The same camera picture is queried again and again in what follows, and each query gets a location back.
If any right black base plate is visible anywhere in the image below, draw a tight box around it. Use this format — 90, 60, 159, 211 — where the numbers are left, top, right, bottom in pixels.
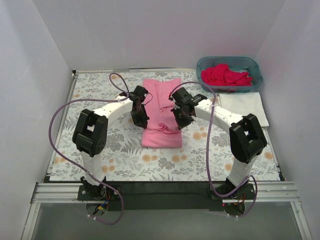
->
206, 183, 256, 201

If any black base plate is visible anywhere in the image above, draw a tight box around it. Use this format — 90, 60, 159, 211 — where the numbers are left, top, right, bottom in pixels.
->
77, 185, 120, 201
206, 183, 256, 201

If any red t shirt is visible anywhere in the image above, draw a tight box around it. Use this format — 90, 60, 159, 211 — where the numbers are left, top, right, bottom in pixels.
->
200, 64, 253, 87

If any teal plastic basket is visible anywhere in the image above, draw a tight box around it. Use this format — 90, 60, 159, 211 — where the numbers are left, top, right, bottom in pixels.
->
196, 56, 263, 93

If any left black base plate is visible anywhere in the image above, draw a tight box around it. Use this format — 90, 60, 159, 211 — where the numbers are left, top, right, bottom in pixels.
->
77, 185, 120, 201

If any floral table cloth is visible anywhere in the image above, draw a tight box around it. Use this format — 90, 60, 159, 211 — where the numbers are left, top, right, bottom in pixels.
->
48, 70, 285, 182

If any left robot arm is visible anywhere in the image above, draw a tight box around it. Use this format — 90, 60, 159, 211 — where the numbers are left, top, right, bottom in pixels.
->
72, 85, 150, 200

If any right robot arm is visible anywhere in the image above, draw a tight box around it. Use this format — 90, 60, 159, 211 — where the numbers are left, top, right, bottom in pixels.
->
168, 85, 267, 198

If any folded white t shirt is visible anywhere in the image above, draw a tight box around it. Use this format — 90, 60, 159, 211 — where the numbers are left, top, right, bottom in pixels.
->
219, 92, 269, 127

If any aluminium frame rail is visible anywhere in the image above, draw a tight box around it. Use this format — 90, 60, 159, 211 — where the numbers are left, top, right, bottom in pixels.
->
22, 181, 312, 240

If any pink t shirt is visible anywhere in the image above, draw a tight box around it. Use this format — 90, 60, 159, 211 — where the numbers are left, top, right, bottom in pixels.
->
141, 78, 182, 148

